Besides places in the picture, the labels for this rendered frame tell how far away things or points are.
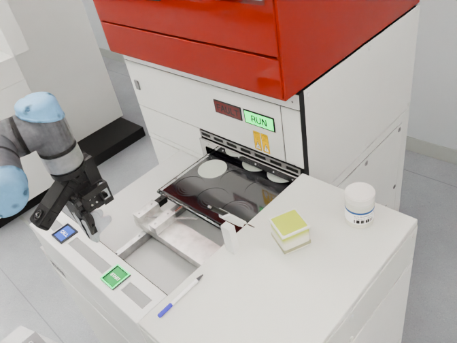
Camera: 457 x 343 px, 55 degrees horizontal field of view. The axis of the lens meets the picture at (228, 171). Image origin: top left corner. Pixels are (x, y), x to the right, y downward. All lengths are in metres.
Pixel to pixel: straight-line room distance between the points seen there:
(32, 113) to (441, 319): 1.83
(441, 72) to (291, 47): 1.70
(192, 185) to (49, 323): 1.31
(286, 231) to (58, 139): 0.53
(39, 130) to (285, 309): 0.61
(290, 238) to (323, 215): 0.16
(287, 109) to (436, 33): 1.55
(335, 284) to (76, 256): 0.68
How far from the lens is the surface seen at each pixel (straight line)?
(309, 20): 1.14
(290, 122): 1.22
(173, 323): 1.01
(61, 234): 1.34
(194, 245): 1.26
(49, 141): 0.87
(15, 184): 0.73
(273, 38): 1.06
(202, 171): 1.47
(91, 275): 1.19
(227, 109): 1.38
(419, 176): 2.83
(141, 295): 1.09
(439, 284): 2.29
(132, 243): 1.38
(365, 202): 1.07
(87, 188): 0.96
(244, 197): 1.33
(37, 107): 0.84
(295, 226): 1.04
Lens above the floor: 1.78
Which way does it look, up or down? 37 degrees down
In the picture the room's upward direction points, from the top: 12 degrees counter-clockwise
